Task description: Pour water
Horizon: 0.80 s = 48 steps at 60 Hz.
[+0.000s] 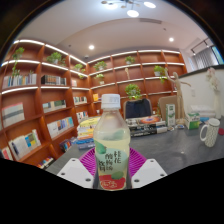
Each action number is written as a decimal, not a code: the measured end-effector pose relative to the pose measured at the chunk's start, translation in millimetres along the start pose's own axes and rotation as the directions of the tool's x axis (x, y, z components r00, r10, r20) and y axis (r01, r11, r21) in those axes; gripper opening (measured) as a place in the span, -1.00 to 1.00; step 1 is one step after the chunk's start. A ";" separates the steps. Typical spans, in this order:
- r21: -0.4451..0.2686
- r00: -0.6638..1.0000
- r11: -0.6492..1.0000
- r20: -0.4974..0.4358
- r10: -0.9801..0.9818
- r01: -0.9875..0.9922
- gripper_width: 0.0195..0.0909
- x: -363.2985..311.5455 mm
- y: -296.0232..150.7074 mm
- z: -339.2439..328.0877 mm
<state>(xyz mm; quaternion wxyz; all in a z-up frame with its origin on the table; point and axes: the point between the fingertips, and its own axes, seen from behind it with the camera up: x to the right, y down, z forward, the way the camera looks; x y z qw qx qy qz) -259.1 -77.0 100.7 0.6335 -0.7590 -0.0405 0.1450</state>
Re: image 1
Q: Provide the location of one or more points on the tall green and white carton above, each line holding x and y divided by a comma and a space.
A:
170, 115

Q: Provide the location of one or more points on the dark book stack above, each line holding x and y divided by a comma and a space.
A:
146, 126

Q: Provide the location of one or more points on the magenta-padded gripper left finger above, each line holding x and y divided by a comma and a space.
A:
75, 171

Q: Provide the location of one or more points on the wooden shelf unit with books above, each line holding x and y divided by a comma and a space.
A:
56, 93

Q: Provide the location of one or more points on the ceiling air vent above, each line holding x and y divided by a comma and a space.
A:
150, 21

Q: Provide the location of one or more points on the colourful book stack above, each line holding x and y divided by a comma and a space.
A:
86, 131

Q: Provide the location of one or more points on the white wall outlet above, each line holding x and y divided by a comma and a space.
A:
193, 92

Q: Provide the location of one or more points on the grey sheer curtain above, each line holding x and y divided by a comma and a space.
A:
204, 58

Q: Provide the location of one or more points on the tan upholstered chair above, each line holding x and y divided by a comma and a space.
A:
163, 105

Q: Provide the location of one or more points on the black ceiling track light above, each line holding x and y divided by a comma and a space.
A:
200, 45

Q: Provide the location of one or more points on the wooden artist mannequin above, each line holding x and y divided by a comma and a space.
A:
178, 96

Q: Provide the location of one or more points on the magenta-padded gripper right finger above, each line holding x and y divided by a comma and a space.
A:
150, 171

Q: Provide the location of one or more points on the branched ceiling lamp, round bulbs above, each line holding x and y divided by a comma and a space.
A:
132, 13

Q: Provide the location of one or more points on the dark framed window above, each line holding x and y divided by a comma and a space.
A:
219, 55

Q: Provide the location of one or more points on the yellow drink bottle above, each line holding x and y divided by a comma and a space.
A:
111, 140

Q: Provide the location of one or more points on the dark upholstered chair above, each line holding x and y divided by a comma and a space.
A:
138, 108

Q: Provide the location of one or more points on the white mug, triangle pattern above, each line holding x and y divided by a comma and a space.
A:
212, 132

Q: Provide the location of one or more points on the white book stack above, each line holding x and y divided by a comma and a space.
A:
203, 111

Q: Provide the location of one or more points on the round recessed ceiling light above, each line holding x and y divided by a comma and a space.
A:
91, 47
171, 39

